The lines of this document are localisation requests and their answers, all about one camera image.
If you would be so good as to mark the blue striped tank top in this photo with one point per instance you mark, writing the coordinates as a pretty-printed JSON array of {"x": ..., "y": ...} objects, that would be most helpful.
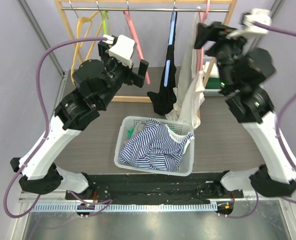
[{"x": 155, "y": 147}]

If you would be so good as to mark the yellow hanger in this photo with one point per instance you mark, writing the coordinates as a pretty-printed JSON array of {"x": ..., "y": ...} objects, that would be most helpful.
[{"x": 81, "y": 22}]

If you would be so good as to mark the grey tank top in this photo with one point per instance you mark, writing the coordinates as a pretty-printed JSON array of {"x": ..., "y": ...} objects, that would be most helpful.
[{"x": 139, "y": 127}]

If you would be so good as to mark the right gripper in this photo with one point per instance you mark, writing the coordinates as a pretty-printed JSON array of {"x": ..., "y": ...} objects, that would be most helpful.
[{"x": 219, "y": 36}]

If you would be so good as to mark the green tank top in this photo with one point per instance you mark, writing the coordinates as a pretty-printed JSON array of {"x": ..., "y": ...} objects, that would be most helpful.
[{"x": 130, "y": 132}]

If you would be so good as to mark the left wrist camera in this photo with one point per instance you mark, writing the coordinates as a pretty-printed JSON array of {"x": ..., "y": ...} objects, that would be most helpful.
[{"x": 121, "y": 48}]

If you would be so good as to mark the light blue hanger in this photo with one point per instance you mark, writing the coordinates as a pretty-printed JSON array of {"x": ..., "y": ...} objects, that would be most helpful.
[{"x": 170, "y": 42}]

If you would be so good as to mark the lime green hanger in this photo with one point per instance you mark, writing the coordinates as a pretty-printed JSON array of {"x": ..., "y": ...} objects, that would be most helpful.
[{"x": 105, "y": 22}]

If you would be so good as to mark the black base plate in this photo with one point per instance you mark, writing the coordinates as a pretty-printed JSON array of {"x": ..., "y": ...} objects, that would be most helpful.
[{"x": 158, "y": 189}]

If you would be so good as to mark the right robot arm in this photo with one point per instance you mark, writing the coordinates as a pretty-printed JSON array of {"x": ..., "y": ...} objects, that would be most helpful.
[{"x": 241, "y": 75}]

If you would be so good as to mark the black tank top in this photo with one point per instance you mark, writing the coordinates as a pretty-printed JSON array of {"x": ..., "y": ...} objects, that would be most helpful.
[{"x": 163, "y": 100}]

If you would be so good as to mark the folded white cloth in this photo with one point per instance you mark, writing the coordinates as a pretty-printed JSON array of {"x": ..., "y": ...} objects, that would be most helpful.
[{"x": 214, "y": 71}]

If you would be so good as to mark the wooden clothes rack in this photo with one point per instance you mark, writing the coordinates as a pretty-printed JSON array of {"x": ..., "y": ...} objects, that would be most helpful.
[{"x": 138, "y": 99}]

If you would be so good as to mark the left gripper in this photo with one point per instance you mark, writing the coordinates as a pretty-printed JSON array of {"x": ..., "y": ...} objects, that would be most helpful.
[{"x": 132, "y": 78}]

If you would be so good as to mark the white empty basket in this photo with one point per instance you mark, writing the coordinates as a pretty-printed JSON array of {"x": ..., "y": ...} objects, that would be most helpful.
[{"x": 179, "y": 128}]

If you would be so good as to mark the white slotted cable duct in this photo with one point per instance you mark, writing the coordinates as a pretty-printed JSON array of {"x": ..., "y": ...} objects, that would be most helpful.
[{"x": 62, "y": 207}]

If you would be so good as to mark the white tank top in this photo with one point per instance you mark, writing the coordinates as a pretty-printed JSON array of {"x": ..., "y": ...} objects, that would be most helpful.
[{"x": 189, "y": 91}]

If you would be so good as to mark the folded green cloth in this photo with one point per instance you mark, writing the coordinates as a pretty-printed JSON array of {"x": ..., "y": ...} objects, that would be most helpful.
[{"x": 213, "y": 83}]

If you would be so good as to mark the white basket with clothes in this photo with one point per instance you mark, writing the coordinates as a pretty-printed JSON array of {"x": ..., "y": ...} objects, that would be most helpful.
[{"x": 210, "y": 92}]

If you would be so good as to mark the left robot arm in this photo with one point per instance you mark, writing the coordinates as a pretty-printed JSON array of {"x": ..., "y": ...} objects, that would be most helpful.
[{"x": 97, "y": 82}]

